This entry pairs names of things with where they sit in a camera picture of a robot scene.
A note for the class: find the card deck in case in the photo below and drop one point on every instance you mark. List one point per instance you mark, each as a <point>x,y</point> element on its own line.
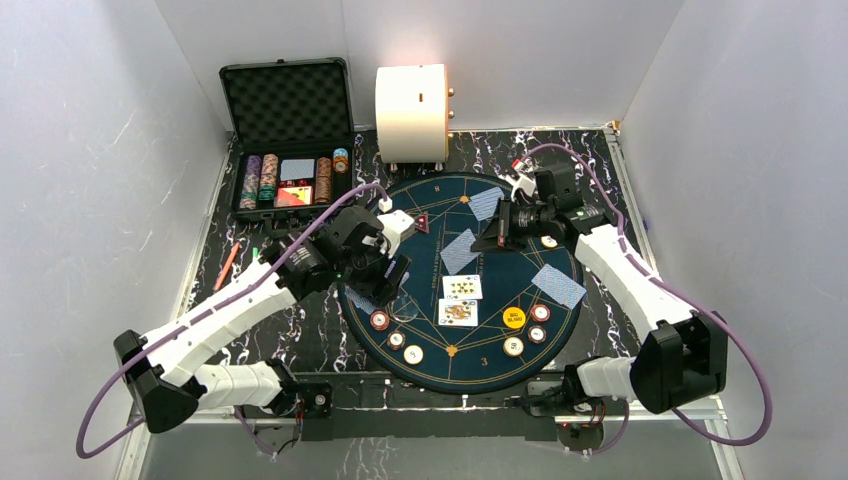
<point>296,169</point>

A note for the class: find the orange pen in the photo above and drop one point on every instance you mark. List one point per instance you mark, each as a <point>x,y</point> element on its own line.
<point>227,265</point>

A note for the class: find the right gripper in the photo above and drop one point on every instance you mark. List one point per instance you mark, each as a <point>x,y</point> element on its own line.
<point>499,231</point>

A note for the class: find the clear dealer button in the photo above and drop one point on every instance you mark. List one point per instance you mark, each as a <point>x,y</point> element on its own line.
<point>403,310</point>

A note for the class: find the yellow big blind button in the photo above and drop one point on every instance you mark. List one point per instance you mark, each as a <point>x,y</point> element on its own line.
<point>514,318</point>

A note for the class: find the dealt card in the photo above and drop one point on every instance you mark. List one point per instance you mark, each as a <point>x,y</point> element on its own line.
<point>483,208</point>
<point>361,302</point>
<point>576,297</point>

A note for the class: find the orange blue chip stack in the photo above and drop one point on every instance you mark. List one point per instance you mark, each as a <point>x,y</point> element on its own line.
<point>341,160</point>

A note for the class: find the red card box in case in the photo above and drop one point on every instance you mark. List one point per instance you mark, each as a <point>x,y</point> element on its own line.
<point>296,196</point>

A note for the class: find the round blue poker mat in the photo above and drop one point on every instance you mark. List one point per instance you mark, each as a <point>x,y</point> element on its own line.
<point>466,360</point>

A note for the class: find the eight of spades card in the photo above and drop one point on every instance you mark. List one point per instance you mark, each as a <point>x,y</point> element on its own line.
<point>462,287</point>

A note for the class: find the purple chip row in case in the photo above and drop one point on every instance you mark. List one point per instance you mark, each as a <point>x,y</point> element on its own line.
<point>250,187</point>

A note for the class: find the blue playing card deck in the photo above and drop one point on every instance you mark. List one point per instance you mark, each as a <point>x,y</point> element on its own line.
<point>397,270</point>

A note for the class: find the white cylindrical device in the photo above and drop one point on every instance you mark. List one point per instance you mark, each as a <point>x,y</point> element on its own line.
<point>412,114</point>

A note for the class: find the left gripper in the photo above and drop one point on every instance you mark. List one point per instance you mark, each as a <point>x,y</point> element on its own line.
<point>387,279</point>

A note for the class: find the red chips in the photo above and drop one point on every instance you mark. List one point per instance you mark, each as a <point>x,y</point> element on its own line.
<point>540,313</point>
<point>379,320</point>

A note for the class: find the red triangular all-in marker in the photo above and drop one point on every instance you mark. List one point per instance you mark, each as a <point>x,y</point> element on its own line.
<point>422,223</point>

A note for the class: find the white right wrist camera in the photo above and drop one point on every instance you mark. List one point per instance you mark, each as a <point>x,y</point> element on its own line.
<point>522,184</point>

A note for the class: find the pink green chip row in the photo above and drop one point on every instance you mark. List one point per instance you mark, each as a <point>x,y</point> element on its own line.
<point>268,178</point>

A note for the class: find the yellow chips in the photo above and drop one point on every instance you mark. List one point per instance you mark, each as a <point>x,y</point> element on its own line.
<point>513,346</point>
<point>413,354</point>
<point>548,242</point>

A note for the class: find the black chip carrying case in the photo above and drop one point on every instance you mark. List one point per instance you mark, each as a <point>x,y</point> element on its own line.
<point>295,110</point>

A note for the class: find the brown chip row in case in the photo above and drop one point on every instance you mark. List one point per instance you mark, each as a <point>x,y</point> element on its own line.
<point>323,181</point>

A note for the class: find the queen of spades card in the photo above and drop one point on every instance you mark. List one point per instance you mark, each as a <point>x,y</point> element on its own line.
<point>458,313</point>

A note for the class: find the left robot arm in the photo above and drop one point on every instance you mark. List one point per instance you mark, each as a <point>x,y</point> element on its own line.
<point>169,372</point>

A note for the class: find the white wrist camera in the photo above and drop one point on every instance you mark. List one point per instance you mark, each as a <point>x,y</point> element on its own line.
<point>522,184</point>
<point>397,226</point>

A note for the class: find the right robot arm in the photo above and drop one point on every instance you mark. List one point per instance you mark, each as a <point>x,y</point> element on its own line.
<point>586,227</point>

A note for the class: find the brown chips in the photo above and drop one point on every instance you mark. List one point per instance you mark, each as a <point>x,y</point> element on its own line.
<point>536,334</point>
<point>396,340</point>

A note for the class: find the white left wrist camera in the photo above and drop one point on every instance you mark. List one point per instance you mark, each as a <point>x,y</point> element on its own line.
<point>397,226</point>

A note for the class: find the aluminium frame rail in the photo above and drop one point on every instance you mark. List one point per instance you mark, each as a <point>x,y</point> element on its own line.
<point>683,356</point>

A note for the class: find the nine of clubs card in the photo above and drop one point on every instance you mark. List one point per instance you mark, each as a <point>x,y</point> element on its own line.
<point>457,254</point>

